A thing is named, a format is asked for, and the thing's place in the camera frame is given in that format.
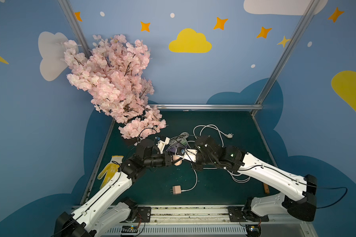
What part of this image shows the purple power strip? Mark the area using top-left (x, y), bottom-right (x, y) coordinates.
top-left (167, 142), bottom-right (185, 154)

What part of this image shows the white power strip cord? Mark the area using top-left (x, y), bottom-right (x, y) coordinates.
top-left (169, 123), bottom-right (234, 149)

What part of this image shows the green charger plug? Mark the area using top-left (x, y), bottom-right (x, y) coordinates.
top-left (180, 138), bottom-right (188, 145)

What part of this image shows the white pink charger cable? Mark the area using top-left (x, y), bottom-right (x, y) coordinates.
top-left (180, 168), bottom-right (199, 193)

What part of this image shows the pink charger adapter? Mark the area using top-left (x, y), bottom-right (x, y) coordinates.
top-left (171, 185), bottom-right (182, 195)

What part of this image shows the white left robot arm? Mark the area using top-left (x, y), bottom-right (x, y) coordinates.
top-left (53, 136), bottom-right (172, 237)

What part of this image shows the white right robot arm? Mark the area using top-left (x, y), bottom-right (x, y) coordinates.
top-left (186, 136), bottom-right (317, 222)

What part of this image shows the yellow work glove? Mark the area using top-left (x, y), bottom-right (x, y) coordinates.
top-left (98, 156), bottom-right (123, 189)

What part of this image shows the pink artificial blossom tree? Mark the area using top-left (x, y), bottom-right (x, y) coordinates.
top-left (63, 35), bottom-right (167, 140)

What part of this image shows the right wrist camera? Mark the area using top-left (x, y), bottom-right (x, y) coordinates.
top-left (181, 149), bottom-right (198, 163)

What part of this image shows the aluminium back frame rail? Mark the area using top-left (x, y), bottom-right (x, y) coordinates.
top-left (150, 104), bottom-right (263, 111)

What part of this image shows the orange handled garden fork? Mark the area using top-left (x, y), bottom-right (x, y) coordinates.
top-left (263, 183), bottom-right (270, 195)

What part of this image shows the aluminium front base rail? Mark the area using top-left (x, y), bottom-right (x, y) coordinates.
top-left (60, 204), bottom-right (318, 237)

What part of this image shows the left aluminium frame post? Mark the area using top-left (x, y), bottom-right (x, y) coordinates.
top-left (58, 0), bottom-right (92, 57)

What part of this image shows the aluminium frame post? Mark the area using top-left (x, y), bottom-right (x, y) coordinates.
top-left (58, 0), bottom-right (92, 57)
top-left (255, 0), bottom-right (320, 110)

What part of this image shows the right aluminium frame post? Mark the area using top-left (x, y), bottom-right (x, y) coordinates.
top-left (255, 0), bottom-right (320, 110)

